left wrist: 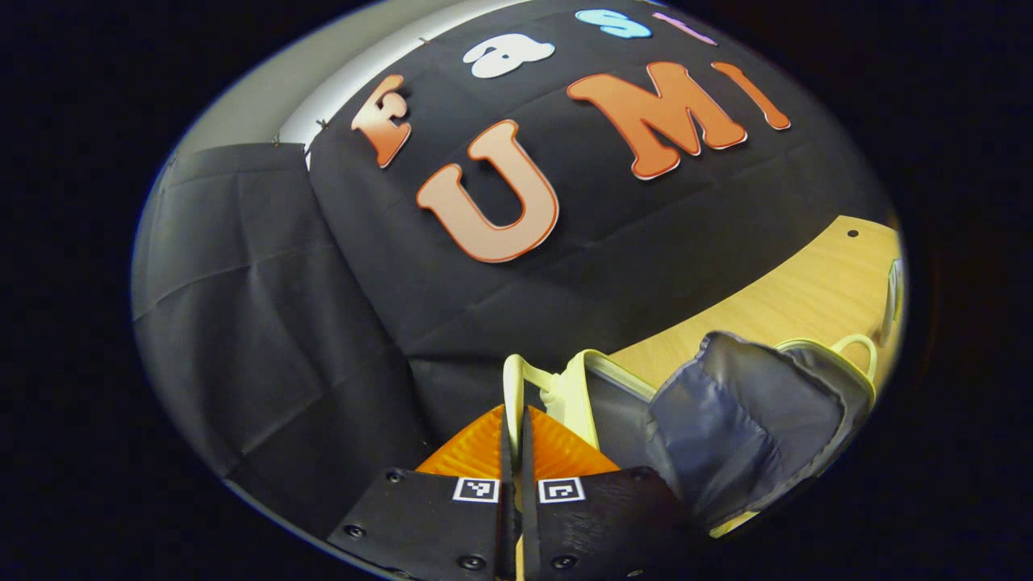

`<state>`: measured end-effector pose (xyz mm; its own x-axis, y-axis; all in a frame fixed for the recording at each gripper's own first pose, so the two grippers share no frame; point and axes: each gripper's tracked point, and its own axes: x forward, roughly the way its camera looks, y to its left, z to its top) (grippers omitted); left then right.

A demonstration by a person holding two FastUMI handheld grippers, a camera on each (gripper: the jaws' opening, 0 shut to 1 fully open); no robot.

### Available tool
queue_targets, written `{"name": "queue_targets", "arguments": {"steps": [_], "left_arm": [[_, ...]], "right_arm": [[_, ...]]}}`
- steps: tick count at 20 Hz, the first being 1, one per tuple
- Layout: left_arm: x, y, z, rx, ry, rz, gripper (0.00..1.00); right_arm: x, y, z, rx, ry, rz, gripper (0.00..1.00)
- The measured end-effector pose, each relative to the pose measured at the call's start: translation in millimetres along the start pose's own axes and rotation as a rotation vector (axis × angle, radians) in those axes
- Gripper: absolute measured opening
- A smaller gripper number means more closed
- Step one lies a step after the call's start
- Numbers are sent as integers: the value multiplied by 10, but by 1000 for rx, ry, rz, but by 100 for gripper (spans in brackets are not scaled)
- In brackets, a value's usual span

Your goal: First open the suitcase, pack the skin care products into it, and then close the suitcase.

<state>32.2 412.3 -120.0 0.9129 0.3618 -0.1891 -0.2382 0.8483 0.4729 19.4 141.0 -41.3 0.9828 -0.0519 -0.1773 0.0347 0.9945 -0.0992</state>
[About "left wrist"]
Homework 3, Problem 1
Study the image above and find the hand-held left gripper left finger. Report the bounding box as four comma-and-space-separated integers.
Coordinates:
327, 403, 517, 580

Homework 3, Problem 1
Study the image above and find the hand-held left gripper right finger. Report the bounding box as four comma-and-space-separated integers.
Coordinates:
521, 405, 713, 580

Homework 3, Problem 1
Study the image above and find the pale yellow suitcase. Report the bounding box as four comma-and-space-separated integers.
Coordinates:
502, 329, 879, 540

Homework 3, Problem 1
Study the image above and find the long white green tube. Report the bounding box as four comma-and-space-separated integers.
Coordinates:
880, 258, 905, 349

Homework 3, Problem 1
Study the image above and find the black backdrop cloth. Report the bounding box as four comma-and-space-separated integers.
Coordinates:
132, 0, 897, 533

